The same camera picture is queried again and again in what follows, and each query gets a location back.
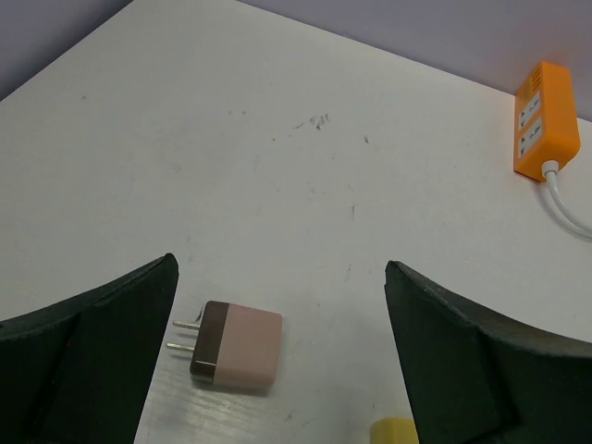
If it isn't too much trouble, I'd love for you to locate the pink and brown plug adapter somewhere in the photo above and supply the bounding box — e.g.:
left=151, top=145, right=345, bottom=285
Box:
left=166, top=301, right=283, bottom=392

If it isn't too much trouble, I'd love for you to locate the white power cable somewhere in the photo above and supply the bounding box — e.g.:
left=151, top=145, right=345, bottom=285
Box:
left=541, top=160, right=592, bottom=241

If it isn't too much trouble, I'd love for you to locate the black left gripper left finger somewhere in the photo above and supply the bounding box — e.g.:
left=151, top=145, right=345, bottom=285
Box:
left=1, top=253, right=179, bottom=443

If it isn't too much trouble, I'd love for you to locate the yellow USB plug adapter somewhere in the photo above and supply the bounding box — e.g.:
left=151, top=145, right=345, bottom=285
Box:
left=370, top=417, right=419, bottom=444

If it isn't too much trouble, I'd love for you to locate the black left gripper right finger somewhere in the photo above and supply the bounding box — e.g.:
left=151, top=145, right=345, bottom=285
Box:
left=385, top=261, right=591, bottom=443

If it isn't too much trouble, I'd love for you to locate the orange power strip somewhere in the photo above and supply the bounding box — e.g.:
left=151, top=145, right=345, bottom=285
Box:
left=513, top=61, right=581, bottom=182

